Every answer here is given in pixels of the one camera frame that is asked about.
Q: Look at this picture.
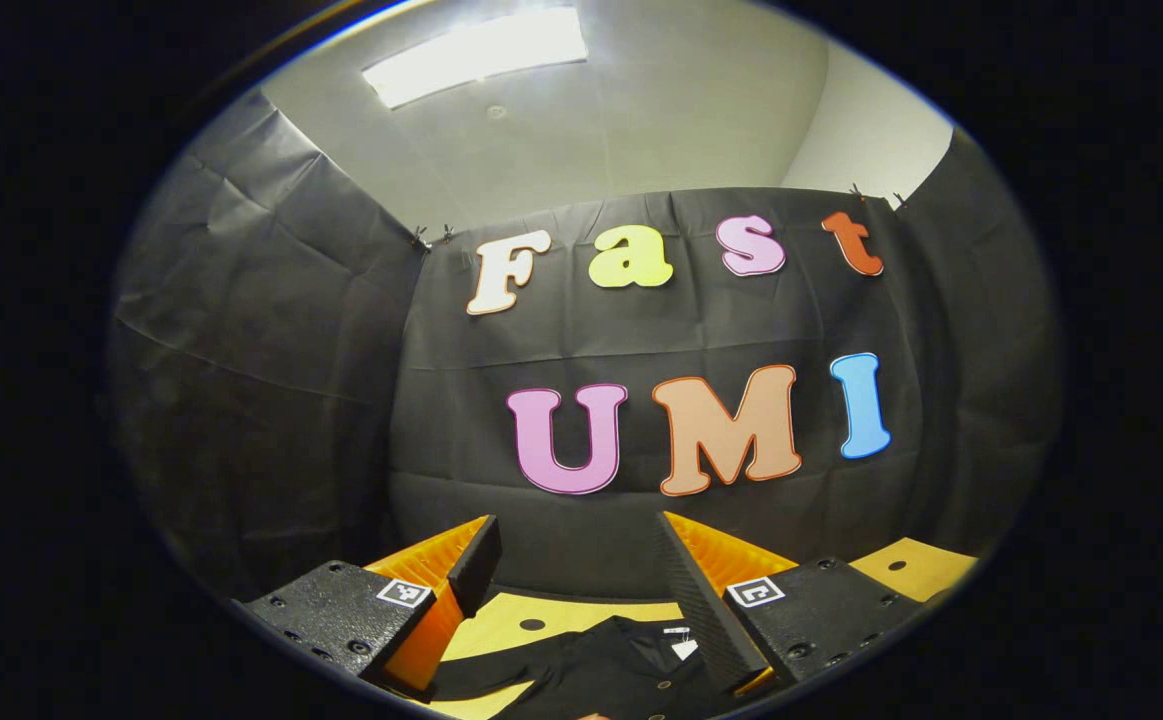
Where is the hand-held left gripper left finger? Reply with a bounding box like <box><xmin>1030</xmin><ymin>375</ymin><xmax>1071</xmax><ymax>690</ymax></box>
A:
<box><xmin>236</xmin><ymin>514</ymin><xmax>502</xmax><ymax>701</ymax></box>

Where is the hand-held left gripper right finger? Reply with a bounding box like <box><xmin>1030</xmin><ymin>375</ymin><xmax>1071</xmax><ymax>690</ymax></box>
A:
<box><xmin>653</xmin><ymin>510</ymin><xmax>927</xmax><ymax>701</ymax></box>

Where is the black button-up garment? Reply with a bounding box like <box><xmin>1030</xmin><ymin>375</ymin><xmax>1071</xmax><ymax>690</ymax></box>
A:
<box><xmin>431</xmin><ymin>615</ymin><xmax>732</xmax><ymax>720</ymax></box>

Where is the black backdrop cloth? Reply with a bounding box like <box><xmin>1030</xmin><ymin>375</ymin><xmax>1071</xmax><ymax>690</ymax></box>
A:
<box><xmin>106</xmin><ymin>88</ymin><xmax>1062</xmax><ymax>606</ymax></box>

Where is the ceiling light panel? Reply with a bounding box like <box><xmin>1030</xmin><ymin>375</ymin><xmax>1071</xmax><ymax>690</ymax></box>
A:
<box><xmin>361</xmin><ymin>8</ymin><xmax>589</xmax><ymax>109</ymax></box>

